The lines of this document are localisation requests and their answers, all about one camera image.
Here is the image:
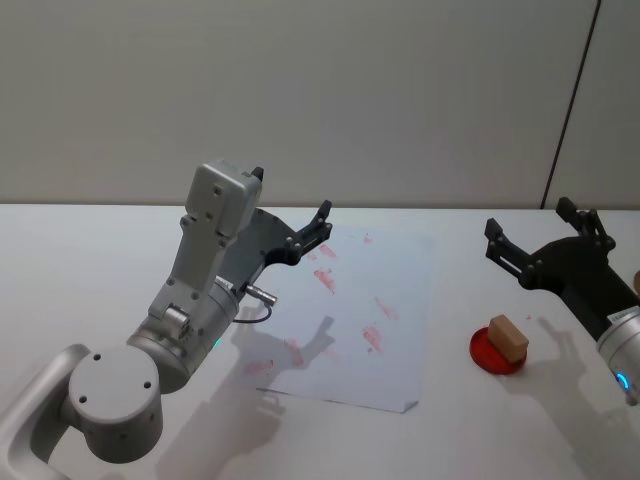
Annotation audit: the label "round red dish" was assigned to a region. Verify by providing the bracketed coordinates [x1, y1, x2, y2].
[468, 324, 530, 377]

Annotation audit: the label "small tan wooden block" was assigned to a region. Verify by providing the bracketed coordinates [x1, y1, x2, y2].
[487, 313, 531, 364]

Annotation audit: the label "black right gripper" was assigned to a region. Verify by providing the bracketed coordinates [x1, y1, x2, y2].
[483, 195, 640, 342]

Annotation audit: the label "white paper sheet red marks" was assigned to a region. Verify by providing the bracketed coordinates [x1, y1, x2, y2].
[234, 225, 436, 415]

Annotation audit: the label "thin dark cable silver plug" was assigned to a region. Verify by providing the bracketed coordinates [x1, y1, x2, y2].
[233, 283, 282, 327]

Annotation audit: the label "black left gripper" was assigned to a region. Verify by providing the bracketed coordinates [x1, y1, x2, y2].
[219, 165, 335, 297]

